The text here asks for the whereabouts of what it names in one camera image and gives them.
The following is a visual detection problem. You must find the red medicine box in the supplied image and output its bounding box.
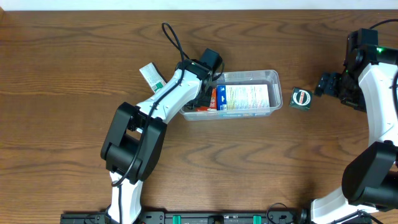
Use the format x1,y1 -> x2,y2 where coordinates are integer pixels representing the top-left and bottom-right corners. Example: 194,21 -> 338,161
195,89 -> 217,111

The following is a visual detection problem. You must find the blue medicine box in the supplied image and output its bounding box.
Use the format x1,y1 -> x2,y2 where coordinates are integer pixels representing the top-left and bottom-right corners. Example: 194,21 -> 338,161
216,85 -> 271,113

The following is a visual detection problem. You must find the clear plastic container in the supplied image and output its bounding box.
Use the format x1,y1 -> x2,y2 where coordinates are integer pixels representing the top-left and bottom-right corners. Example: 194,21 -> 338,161
180,70 -> 283,121

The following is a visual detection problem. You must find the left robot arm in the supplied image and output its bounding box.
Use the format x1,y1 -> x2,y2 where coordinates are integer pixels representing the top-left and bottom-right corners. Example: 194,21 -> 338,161
100,49 -> 224,223

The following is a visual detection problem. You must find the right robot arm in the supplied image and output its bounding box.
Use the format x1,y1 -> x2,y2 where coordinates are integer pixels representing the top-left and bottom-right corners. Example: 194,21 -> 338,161
307,28 -> 397,223

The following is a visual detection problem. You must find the dark green square box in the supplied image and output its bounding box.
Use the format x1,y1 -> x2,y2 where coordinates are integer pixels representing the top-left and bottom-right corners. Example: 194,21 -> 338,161
289,87 -> 313,111

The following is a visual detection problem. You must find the white green medicine box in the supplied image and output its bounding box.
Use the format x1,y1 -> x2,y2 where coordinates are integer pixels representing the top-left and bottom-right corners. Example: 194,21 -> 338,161
139,63 -> 167,93

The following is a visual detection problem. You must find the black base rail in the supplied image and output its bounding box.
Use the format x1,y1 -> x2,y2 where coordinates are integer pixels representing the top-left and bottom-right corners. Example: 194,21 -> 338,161
60,209 -> 311,224

